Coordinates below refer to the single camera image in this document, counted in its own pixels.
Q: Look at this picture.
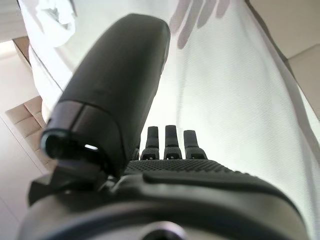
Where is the beige bed blanket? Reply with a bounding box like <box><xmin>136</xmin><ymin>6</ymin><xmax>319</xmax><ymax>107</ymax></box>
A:
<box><xmin>18</xmin><ymin>0</ymin><xmax>320</xmax><ymax>240</ymax></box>

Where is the white garment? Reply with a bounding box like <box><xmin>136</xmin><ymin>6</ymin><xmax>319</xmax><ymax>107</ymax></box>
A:
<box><xmin>34</xmin><ymin>0</ymin><xmax>77</xmax><ymax>49</ymax></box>

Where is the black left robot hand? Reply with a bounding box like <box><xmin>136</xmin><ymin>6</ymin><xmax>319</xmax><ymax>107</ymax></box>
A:
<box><xmin>19</xmin><ymin>13</ymin><xmax>310</xmax><ymax>240</ymax></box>

